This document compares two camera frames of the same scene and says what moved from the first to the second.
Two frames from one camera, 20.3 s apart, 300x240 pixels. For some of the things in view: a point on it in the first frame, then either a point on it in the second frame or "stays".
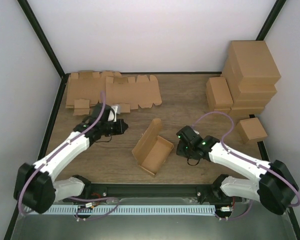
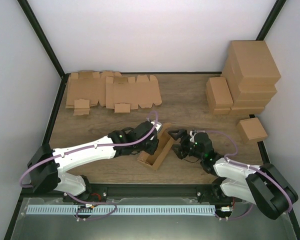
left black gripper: x=120 y=130 to x=151 y=150
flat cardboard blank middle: x=127 y=92 stays
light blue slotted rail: x=127 y=210 stays
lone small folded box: x=251 y=131 stays
